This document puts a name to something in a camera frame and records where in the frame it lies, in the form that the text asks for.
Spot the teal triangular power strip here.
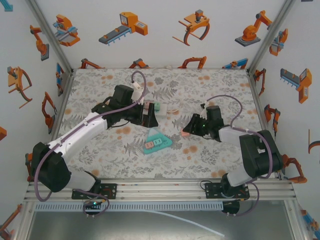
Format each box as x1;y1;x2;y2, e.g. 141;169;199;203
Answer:
142;127;174;156

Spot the floral table cloth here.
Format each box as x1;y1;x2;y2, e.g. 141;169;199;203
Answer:
51;67;277;180

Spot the aluminium front frame rail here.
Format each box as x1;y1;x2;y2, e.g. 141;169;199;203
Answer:
23;178;297;202

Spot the black controller box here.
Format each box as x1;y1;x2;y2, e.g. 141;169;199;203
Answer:
83;199;103;213
222;199;241;216

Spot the thin white tube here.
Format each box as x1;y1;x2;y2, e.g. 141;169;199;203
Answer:
139;209;226;238

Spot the aluminium side rail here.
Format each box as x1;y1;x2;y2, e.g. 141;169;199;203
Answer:
49;71;75;142
246;71;283;181

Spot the white slotted cable duct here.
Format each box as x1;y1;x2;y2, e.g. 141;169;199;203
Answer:
33;201;225;212

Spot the aluminium corner post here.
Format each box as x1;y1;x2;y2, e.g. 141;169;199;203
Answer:
247;0;298;76
24;0;75;76

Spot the white power strip cord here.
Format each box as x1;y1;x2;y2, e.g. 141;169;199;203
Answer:
152;65;187;116

